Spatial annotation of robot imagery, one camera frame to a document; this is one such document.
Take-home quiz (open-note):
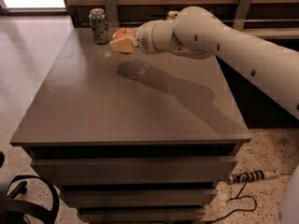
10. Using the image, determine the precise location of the orange soda can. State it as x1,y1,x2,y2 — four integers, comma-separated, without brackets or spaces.
166,10,178,20

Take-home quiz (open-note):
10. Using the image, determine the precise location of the black power cable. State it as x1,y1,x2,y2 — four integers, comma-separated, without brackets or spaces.
205,180,258,224

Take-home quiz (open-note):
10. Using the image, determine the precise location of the black office chair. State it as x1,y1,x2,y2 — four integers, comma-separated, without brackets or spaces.
0,150,61,224

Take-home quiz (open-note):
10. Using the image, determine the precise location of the metal rail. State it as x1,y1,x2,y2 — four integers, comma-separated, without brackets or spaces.
81,18,299,28

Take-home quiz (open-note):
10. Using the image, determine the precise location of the grey drawer cabinet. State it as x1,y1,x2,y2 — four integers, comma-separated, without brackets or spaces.
12,29,250,211

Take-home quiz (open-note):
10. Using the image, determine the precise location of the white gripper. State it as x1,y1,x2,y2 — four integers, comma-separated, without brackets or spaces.
110,21,158,54

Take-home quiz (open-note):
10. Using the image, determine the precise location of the grey drawer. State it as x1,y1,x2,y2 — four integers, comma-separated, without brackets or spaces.
78,208,204,224
61,189,217,208
31,156,236,186

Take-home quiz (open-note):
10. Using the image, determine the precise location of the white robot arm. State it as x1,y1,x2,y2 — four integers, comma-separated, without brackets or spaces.
110,7,299,119

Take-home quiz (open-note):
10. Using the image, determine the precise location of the top grey drawer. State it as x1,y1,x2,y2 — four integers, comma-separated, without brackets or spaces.
31,156,236,186

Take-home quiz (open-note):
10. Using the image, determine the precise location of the grey side shelf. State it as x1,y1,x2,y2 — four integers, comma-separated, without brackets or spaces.
242,28,299,39

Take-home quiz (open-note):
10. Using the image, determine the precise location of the right metal bracket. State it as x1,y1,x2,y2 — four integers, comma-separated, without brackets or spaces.
233,0,252,30

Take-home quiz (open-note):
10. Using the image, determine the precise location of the red apple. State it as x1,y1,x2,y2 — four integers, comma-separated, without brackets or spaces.
112,27,135,40

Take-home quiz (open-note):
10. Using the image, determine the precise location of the bottom grey drawer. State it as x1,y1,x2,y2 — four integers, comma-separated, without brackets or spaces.
78,208,204,224

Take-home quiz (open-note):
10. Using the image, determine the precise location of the left metal bracket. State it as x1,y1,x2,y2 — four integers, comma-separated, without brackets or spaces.
104,0,120,28

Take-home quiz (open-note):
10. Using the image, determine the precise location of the green soda can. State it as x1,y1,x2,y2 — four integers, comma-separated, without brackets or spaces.
89,8,109,45

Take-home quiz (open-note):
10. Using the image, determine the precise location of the white power strip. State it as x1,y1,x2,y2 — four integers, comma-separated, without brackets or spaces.
227,170,280,185

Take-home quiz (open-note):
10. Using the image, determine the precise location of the middle grey drawer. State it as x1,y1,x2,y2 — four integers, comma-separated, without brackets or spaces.
61,189,217,208

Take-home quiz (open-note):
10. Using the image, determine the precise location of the metal bracket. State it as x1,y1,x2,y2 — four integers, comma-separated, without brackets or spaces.
233,0,252,30
104,0,120,28

